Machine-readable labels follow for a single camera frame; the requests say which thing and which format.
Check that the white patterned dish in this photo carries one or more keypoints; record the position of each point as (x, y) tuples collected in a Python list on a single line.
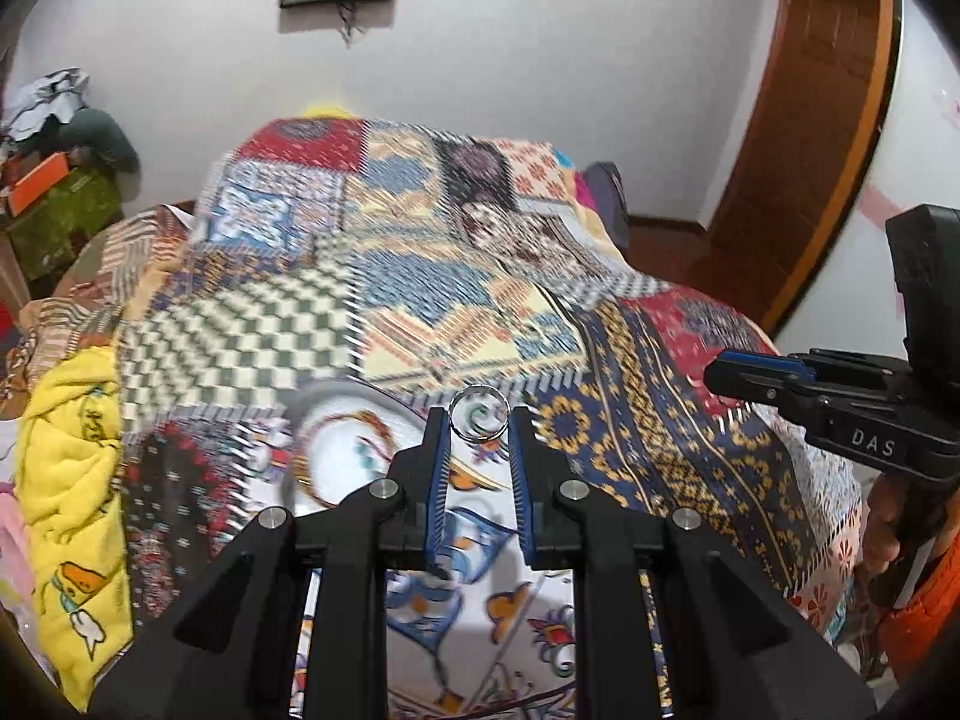
[(352, 450)]

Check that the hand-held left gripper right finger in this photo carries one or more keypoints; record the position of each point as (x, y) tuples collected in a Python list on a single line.
[(520, 480)]

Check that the orange box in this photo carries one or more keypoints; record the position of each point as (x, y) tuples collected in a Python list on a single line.
[(37, 184)]

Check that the dark green bag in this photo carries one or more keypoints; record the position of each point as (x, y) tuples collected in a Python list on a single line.
[(101, 136)]

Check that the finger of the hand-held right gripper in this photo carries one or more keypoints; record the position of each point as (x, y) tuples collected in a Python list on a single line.
[(750, 382)]

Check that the grey crumpled cloth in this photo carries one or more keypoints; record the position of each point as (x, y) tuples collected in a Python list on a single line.
[(49, 101)]

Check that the striped brown cloth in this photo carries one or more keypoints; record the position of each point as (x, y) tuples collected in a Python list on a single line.
[(82, 292)]

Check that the wooden door frame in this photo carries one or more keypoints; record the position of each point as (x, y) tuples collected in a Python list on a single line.
[(802, 142)]

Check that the clear glass cup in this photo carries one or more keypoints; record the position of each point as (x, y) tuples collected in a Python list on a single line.
[(480, 414)]

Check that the purple pink cloth pile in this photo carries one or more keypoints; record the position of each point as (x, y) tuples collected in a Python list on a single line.
[(604, 199)]

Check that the yellow cartoon towel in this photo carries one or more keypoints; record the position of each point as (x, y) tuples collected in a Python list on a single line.
[(71, 502)]

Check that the person's right forearm orange sleeve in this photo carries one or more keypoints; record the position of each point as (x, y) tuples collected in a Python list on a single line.
[(926, 615)]

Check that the patchwork blanket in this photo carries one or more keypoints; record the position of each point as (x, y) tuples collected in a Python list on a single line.
[(465, 277)]

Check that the person's right hand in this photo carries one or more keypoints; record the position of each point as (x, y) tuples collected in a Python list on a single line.
[(881, 532)]

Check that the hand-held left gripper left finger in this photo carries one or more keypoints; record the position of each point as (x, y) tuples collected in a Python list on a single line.
[(437, 465)]

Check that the white floral printed cloth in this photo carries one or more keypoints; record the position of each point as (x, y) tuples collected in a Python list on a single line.
[(480, 615)]

